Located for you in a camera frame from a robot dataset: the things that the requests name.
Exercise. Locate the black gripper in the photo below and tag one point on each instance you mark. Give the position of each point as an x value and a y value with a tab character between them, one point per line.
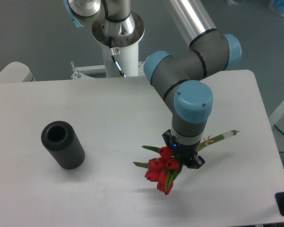
185	148

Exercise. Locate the red tulip bouquet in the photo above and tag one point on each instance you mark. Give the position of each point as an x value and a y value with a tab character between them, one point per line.
166	168

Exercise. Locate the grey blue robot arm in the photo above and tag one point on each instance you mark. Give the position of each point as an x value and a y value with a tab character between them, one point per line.
177	80

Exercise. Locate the black ribbed cylindrical vase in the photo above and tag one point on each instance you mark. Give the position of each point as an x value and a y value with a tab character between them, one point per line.
60	139

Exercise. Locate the blue plastic bag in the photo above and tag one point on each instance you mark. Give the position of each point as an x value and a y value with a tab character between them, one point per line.
277	6

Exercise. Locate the white chair at left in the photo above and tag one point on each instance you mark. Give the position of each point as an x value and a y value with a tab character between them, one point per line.
16	72

